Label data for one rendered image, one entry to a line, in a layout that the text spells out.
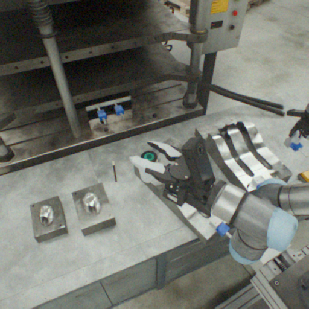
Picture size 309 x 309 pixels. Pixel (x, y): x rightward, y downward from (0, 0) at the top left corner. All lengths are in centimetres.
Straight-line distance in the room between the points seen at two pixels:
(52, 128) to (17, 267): 84
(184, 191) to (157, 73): 117
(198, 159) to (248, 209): 13
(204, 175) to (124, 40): 104
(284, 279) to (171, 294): 110
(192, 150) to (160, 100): 138
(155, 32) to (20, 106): 81
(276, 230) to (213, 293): 149
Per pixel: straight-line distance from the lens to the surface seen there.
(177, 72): 168
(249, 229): 56
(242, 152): 145
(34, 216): 131
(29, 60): 142
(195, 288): 200
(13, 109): 157
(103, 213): 122
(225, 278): 205
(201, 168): 54
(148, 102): 185
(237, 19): 184
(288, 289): 99
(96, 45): 144
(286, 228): 55
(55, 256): 126
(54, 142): 166
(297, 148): 150
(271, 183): 73
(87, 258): 122
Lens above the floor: 192
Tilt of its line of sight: 49 degrees down
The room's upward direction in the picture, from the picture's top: straight up
